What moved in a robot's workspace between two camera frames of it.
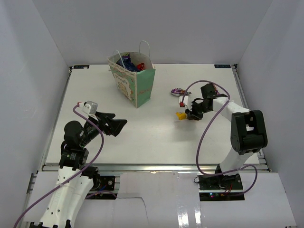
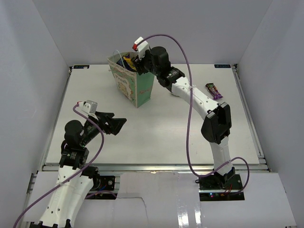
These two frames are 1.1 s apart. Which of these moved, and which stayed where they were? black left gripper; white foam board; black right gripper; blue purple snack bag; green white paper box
Moved: black right gripper
Stayed: black left gripper; blue purple snack bag; green white paper box; white foam board
